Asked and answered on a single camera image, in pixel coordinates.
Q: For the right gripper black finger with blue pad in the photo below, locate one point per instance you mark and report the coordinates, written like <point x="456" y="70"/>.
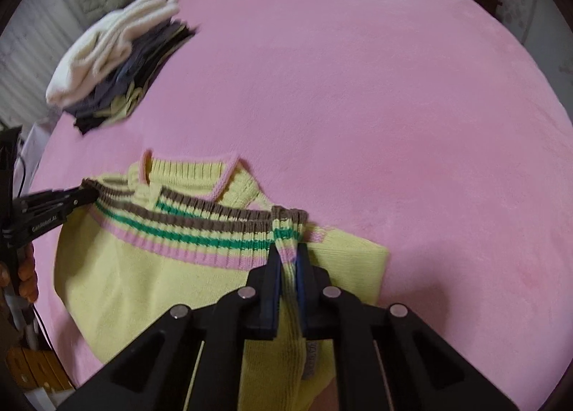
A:
<point x="310" y="281"/>
<point x="264" y="307"/>

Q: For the white folded sweater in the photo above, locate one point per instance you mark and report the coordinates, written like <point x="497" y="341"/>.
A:
<point x="103" y="47"/>

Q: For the pink bed sheet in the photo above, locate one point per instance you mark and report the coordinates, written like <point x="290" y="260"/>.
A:
<point x="421" y="125"/>

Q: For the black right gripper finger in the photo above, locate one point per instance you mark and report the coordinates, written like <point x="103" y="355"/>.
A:
<point x="39" y="213"/>

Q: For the white curtain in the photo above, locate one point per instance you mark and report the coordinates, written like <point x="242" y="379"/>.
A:
<point x="34" y="40"/>

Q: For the person's left hand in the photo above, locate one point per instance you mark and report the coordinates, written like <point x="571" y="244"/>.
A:
<point x="28" y="278"/>

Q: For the dark grey folded clothes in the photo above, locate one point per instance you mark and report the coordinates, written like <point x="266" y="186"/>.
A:
<point x="120" y="92"/>

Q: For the yellow striped knit cardigan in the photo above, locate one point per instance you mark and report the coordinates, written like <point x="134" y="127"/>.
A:
<point x="170" y="232"/>

